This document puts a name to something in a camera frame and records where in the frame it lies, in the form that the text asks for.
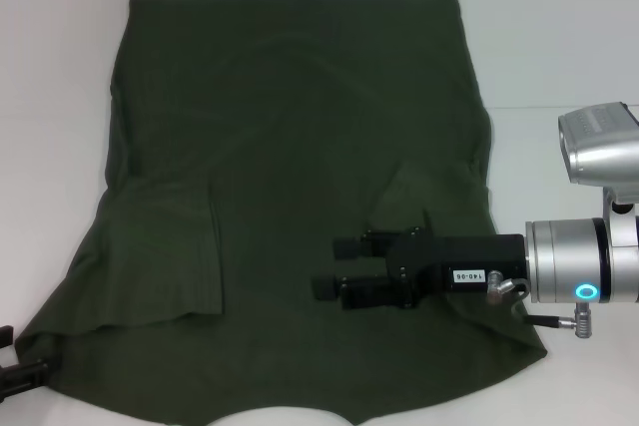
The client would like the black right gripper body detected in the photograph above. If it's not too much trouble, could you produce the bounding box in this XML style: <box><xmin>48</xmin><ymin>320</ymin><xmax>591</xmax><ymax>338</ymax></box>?
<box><xmin>385</xmin><ymin>225</ymin><xmax>528</xmax><ymax>310</ymax></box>

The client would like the dark green t-shirt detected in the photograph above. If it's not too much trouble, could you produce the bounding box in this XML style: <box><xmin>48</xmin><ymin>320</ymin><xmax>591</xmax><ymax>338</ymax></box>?
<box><xmin>14</xmin><ymin>0</ymin><xmax>548</xmax><ymax>426</ymax></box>

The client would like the right gripper cable with connector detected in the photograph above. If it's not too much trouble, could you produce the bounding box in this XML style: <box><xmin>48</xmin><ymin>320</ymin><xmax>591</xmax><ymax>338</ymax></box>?
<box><xmin>485</xmin><ymin>268</ymin><xmax>594</xmax><ymax>341</ymax></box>

